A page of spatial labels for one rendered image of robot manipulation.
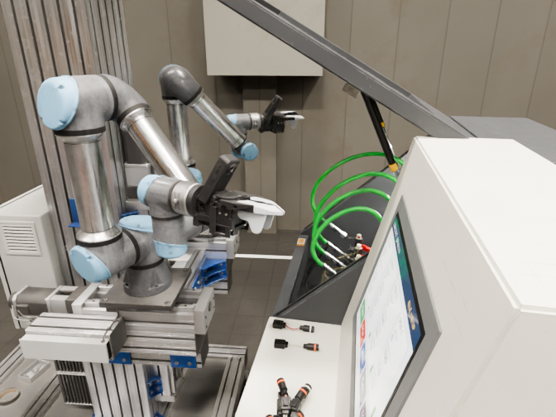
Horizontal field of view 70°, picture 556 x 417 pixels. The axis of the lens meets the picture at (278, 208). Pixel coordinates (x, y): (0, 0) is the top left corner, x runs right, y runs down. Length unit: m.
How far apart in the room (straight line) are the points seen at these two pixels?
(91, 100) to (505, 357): 0.95
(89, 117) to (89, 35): 0.36
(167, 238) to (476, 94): 3.47
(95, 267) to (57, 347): 0.33
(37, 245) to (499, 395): 1.43
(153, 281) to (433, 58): 3.20
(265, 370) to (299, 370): 0.09
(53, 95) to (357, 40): 3.06
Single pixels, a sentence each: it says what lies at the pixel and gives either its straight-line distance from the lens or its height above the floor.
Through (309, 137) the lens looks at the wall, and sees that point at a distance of 3.86.
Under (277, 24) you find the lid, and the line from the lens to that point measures 1.00.
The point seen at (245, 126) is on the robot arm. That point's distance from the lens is 1.83.
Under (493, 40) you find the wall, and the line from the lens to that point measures 4.08.
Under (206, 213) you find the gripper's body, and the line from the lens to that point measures 0.86.
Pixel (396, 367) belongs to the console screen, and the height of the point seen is 1.33.
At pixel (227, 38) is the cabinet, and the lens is 3.48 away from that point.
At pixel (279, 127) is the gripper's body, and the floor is 1.40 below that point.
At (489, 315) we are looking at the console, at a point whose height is 1.52.
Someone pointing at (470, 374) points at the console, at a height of 1.47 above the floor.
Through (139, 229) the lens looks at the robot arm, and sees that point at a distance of 1.22.
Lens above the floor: 1.74
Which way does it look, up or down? 22 degrees down
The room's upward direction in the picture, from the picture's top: straight up
